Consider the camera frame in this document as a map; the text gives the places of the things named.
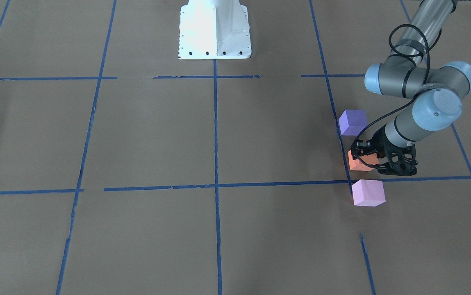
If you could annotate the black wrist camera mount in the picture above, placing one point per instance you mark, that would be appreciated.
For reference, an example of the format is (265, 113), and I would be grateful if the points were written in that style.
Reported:
(361, 148)

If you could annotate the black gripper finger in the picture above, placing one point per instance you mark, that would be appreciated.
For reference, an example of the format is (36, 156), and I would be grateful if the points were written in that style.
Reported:
(369, 159)
(398, 170)

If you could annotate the pink foam block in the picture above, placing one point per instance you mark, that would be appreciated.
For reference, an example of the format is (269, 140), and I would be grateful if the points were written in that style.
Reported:
(368, 193)

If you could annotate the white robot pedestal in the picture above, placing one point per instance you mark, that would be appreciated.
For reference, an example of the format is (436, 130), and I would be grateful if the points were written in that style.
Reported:
(214, 29)

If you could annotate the purple foam block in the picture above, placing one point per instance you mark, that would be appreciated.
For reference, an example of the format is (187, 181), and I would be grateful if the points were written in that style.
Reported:
(352, 122)

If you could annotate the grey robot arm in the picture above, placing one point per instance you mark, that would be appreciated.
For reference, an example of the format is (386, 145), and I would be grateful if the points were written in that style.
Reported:
(435, 95)

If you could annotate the orange foam block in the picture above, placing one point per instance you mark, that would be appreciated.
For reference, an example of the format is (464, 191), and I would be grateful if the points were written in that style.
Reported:
(356, 169)

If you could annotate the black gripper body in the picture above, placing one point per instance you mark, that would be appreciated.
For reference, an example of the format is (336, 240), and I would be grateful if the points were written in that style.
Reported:
(378, 139)

